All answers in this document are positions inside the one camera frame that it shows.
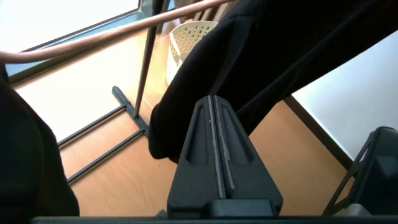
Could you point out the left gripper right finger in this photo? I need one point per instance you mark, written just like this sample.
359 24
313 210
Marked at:
252 183

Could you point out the white laundry basket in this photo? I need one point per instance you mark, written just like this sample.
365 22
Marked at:
183 40

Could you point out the pink clothes hanger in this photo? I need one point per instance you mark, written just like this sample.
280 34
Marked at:
109 34

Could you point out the black knitted garment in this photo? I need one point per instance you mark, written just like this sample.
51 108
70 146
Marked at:
28 161

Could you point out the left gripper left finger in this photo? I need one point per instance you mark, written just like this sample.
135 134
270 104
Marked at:
192 180

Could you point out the black clothes rack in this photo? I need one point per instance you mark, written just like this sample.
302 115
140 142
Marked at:
146 62

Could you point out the window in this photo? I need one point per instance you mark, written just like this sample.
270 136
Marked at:
77 31

